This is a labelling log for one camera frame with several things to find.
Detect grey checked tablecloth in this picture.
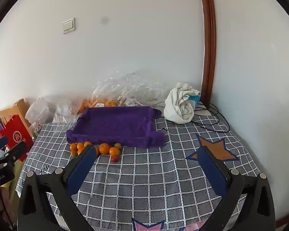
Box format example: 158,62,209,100
17,102,262,231

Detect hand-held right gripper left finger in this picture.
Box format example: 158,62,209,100
18,144,97,231

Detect blue packet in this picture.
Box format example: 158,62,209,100
188,96,200,109

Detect white light switch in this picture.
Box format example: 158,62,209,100
63,18,76,34

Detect brown wooden door frame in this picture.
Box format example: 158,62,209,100
198,0,217,104

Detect white plastic bag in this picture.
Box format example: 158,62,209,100
25,97,51,126

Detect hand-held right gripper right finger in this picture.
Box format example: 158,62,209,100
199,146,276,231

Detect large clear plastic bag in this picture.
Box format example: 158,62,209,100
92,71,169,107

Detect purple towel tray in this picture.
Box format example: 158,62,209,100
66,106,166,148

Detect red paper bag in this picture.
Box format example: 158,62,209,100
0,115,34,162

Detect bagged oranges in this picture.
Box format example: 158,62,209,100
78,97,118,113

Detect white crumpled cloth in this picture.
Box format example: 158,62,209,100
164,82,201,124

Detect black table cable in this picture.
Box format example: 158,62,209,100
156,102,232,133

